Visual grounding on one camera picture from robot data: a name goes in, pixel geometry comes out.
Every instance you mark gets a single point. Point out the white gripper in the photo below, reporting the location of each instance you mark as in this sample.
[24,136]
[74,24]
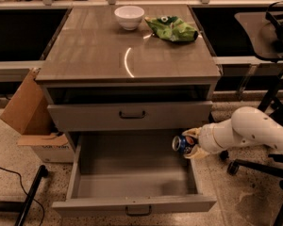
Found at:
[207,139]

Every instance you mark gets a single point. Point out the black stand leg left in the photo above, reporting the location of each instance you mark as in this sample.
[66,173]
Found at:
[22,208]

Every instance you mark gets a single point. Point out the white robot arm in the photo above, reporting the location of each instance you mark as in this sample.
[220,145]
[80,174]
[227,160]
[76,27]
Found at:
[247,127]

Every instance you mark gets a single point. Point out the white cardboard box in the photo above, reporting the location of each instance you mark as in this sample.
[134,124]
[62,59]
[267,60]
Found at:
[51,148]

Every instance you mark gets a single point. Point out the green chip bag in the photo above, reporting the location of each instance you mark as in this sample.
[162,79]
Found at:
[172,28]

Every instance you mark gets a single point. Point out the blue pepsi can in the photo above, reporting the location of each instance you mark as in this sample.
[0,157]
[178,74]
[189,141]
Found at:
[183,144]

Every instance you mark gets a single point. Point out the grey top drawer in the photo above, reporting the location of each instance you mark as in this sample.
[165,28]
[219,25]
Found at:
[131,116]

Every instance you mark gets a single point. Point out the grey drawer cabinet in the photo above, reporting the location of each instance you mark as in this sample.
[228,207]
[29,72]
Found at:
[95,61]

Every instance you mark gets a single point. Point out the white ceramic bowl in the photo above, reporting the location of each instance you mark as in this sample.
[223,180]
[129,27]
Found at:
[129,17]

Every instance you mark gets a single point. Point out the brown cardboard box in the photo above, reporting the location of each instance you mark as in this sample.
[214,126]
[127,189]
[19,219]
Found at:
[26,112]

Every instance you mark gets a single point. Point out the open grey middle drawer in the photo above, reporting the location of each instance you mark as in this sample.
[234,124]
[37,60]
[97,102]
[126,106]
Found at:
[131,173]

